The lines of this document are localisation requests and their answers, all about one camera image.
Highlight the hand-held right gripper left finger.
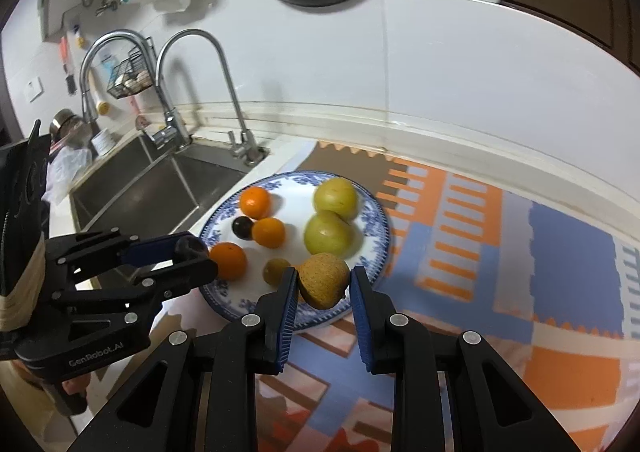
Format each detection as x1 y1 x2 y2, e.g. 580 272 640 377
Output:
75 266 301 452

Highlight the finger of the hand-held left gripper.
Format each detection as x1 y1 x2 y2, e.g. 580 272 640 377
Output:
44 229 208 283
42 254 221 333

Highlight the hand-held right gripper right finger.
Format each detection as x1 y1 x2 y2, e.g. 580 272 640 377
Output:
349 266 578 452

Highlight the large orange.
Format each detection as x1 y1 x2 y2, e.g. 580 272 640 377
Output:
208 242 248 281

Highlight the small olive-yellow fruit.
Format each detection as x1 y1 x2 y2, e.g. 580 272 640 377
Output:
263 258 293 287

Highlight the brown tan fruit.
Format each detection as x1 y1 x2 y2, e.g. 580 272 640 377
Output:
297 253 350 310

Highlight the medium orange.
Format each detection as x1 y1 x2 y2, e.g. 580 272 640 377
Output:
251 217 286 249

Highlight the small orange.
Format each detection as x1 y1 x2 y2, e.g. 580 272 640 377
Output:
239 186 272 220

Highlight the blue and white patterned plate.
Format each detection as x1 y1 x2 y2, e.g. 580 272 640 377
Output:
197 171 392 332

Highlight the person's left forearm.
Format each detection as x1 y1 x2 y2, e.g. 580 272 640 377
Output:
0 359 56 438

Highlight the person's left hand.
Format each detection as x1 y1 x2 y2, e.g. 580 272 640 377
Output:
61 374 92 398

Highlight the stainless steel sink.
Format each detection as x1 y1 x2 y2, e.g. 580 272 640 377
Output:
70 134 251 253

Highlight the white cup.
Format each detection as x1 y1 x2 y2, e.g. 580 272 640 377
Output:
91 128 118 156

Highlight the clear plastic bag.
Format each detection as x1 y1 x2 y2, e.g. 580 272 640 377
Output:
42 144 93 205

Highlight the chrome pull-down faucet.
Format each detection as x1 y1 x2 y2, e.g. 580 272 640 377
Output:
79 29 193 150

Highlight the orange blue patterned mat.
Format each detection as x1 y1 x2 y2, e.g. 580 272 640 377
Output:
250 139 628 452

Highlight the chrome gooseneck faucet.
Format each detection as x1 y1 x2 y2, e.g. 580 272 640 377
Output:
155 28 268 165

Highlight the black wire basket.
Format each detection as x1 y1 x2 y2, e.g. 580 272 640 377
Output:
106 46 153 99

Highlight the red handled knife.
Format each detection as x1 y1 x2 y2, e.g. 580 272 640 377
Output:
59 24 85 95

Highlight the white wall outlet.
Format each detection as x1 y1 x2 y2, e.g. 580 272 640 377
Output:
22 77 46 104

